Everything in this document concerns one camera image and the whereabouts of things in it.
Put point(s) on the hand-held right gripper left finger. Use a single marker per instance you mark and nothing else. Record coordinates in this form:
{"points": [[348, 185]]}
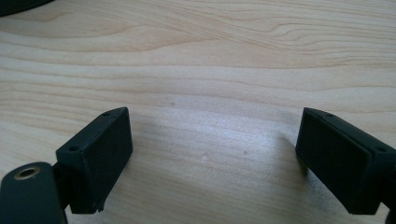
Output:
{"points": [[96, 161]]}

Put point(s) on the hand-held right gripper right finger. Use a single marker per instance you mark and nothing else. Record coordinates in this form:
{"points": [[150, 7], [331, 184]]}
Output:
{"points": [[339, 165]]}

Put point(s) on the black round object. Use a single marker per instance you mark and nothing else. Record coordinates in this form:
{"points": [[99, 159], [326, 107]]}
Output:
{"points": [[21, 5]]}

